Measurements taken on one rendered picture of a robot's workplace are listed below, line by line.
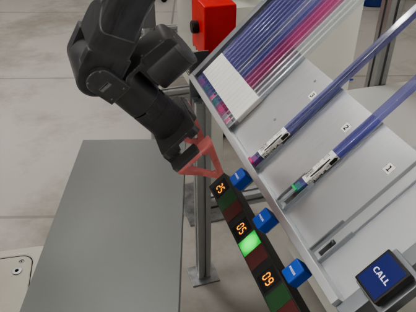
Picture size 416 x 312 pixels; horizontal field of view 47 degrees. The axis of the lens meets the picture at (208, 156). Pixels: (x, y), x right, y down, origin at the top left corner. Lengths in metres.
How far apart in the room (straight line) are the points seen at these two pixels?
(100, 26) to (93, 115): 1.91
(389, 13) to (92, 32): 0.88
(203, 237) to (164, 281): 0.66
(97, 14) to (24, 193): 1.50
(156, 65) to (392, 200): 0.35
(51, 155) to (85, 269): 1.43
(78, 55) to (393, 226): 0.44
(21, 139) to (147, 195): 1.49
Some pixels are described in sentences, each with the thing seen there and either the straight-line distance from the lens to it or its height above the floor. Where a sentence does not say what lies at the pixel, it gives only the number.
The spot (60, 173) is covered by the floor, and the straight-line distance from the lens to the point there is 2.09.
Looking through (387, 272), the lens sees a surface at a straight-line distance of 0.56.
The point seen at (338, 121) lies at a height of 0.82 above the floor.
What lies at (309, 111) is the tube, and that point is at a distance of 0.79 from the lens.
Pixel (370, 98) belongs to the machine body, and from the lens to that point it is 1.30.
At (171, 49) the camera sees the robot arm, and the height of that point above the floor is 0.96.
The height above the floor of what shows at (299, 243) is 0.73.
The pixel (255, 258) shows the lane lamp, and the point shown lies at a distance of 0.74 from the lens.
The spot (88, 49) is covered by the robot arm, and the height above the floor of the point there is 0.98.
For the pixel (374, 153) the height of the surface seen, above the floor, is 0.82.
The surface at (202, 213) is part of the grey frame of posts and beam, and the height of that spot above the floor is 0.29.
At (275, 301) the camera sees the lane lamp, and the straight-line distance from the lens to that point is 0.69.
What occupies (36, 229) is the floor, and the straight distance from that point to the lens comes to 1.85.
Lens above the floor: 1.20
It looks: 35 degrees down
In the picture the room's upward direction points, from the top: straight up
